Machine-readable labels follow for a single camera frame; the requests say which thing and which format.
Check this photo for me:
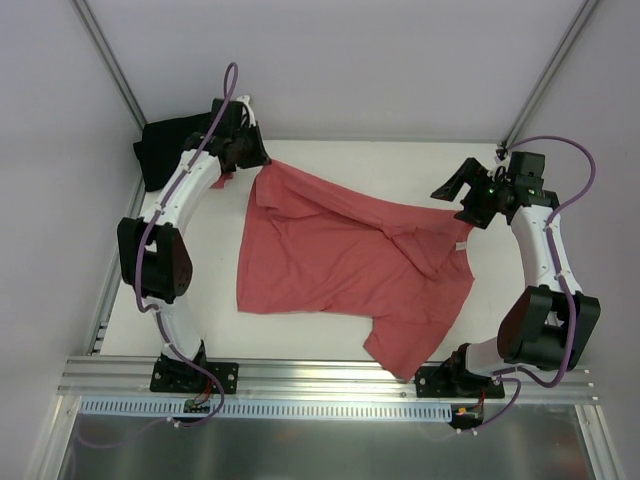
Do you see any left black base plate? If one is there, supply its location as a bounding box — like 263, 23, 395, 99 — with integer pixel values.
149, 356, 239, 395

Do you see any white slotted cable duct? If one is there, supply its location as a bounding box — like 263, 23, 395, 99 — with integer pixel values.
78, 396, 453, 423

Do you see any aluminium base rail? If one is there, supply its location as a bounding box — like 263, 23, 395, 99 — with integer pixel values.
57, 356, 600, 405

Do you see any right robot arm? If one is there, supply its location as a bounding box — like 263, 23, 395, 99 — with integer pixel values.
431, 152, 601, 397

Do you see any left rear frame post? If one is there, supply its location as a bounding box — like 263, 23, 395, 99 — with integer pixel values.
69, 0, 147, 131

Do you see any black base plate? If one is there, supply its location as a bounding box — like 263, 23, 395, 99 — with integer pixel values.
414, 364, 505, 399
149, 356, 239, 395

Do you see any frame post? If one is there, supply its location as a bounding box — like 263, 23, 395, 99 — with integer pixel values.
498, 0, 601, 147
69, 0, 147, 131

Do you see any folded black t shirt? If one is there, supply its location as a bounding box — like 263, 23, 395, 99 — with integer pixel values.
133, 113, 210, 192

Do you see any red t shirt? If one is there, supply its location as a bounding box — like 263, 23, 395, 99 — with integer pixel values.
211, 172, 234, 189
236, 161, 474, 380

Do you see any right rear frame post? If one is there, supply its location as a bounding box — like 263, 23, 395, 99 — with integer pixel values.
498, 0, 601, 147

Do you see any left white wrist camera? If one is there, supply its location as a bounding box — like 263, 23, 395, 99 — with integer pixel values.
236, 95, 257, 127

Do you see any folded red t shirt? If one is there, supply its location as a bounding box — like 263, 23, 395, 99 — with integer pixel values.
211, 172, 234, 189

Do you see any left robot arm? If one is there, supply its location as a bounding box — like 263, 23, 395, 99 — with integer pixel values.
117, 95, 271, 393

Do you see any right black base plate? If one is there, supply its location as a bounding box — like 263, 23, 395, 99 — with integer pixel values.
414, 364, 505, 399

